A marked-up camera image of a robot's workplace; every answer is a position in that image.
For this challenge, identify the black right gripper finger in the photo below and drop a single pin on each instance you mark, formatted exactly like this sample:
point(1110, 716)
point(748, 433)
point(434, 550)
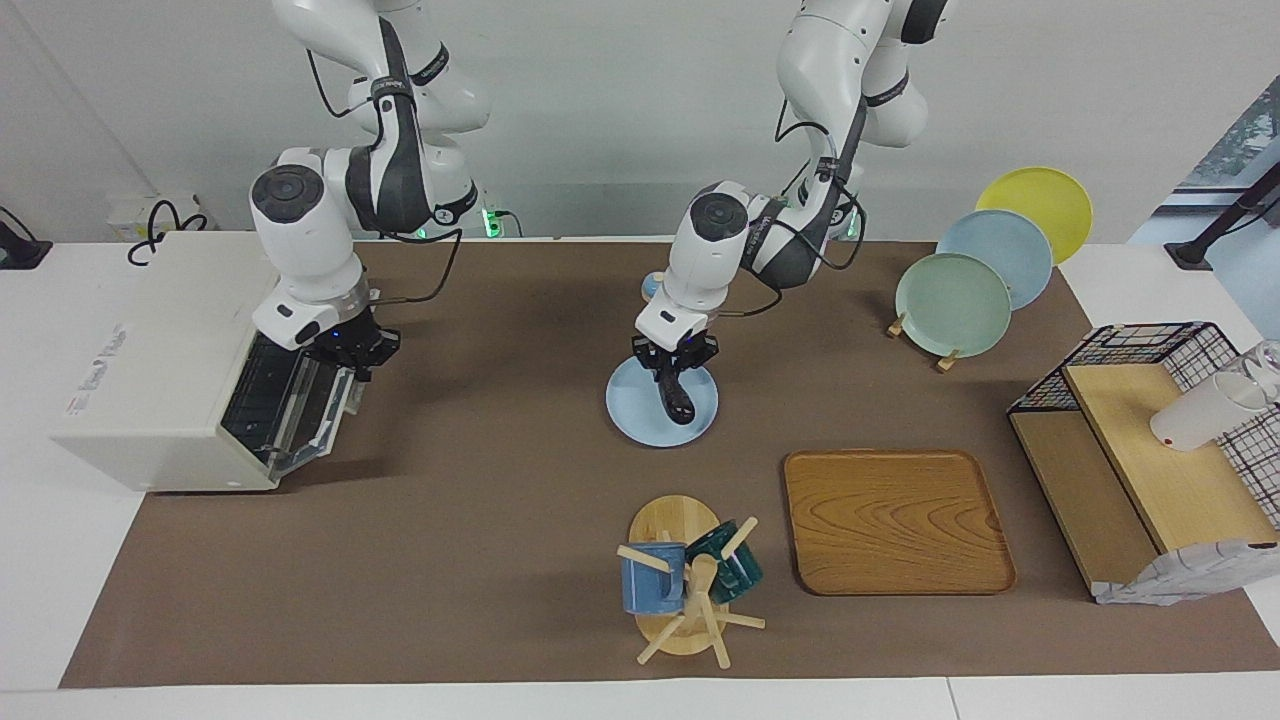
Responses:
point(359, 372)
point(388, 350)

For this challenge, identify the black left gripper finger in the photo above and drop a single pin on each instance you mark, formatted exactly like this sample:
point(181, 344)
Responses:
point(704, 350)
point(645, 358)

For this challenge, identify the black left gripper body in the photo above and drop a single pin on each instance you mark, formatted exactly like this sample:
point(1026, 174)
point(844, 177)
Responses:
point(676, 345)

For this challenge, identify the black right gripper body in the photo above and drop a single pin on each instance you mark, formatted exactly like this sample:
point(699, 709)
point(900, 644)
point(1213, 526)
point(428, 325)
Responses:
point(350, 342)

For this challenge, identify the small light blue plate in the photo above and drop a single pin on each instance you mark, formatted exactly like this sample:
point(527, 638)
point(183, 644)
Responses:
point(630, 410)

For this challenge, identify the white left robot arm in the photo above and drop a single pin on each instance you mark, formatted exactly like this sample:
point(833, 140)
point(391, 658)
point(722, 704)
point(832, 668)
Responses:
point(830, 60)

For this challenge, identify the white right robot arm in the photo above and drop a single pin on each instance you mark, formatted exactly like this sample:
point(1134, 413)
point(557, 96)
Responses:
point(310, 220)

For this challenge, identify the cream toaster oven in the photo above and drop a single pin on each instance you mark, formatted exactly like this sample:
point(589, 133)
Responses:
point(150, 370)

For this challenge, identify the blue lid with wooden knob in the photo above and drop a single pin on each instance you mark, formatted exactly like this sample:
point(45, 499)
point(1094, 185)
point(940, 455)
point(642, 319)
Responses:
point(652, 288)

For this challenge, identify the wooden mug tree stand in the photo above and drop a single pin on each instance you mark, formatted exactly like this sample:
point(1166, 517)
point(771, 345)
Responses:
point(680, 520)

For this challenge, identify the dark green mug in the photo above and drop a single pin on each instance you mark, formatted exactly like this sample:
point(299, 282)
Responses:
point(735, 570)

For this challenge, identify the brown table mat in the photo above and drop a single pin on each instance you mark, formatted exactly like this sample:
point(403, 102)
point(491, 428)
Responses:
point(480, 560)

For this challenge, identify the blue mug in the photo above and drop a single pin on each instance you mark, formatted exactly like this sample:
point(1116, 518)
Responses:
point(650, 585)

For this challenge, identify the wooden plate rack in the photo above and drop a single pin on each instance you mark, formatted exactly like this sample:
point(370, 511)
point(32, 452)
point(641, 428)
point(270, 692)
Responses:
point(946, 362)

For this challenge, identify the pale green plate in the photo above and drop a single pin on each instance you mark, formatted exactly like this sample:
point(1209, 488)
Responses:
point(950, 305)

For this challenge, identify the wooden serving tray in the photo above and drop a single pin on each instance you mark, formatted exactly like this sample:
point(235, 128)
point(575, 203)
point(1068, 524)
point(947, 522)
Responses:
point(895, 520)

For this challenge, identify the large light blue plate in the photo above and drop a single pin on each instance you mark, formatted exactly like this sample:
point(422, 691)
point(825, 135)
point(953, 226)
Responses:
point(1025, 255)

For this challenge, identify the black clamp base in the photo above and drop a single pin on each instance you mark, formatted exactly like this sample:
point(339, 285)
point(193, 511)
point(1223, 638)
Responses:
point(22, 252)

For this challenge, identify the yellow plate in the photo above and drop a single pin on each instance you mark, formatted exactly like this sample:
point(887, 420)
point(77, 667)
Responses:
point(1050, 200)

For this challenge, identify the white paper cup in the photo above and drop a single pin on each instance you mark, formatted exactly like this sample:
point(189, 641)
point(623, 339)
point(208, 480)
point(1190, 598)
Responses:
point(1195, 415)

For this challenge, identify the black metal stand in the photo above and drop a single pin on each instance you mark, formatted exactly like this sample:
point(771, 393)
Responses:
point(1190, 252)

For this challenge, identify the marble patterned cloth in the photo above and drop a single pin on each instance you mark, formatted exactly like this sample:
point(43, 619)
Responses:
point(1180, 575)

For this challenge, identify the clear glass cup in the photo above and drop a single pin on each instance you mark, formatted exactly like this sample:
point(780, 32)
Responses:
point(1268, 365)

